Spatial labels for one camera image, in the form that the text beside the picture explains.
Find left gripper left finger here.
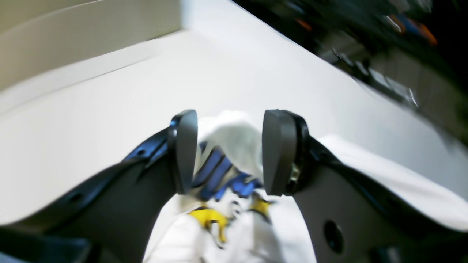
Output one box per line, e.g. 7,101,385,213
0,110,198,263

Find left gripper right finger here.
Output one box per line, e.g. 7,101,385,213
262,109,467,263

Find grey cardboard box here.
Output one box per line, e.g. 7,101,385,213
0,0,182,90

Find white t-shirt with print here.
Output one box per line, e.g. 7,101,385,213
143,111,467,263

